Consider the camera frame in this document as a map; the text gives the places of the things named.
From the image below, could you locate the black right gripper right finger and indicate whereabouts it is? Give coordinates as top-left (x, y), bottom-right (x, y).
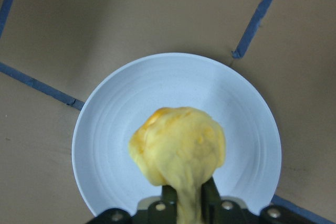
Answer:
top-left (201, 177), bottom-right (221, 206)

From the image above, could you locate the blue plate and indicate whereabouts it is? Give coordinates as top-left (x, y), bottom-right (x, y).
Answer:
top-left (72, 52), bottom-right (281, 215)

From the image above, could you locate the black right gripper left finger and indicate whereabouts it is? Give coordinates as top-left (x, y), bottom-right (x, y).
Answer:
top-left (161, 185), bottom-right (178, 205)

